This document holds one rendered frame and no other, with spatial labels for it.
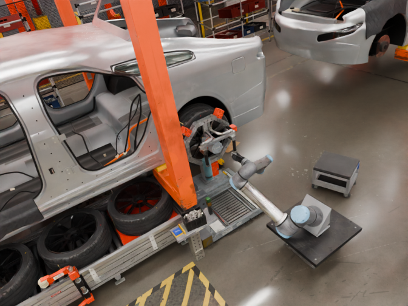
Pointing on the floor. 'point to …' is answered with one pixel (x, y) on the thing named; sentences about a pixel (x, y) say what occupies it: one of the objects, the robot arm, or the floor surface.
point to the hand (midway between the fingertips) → (231, 153)
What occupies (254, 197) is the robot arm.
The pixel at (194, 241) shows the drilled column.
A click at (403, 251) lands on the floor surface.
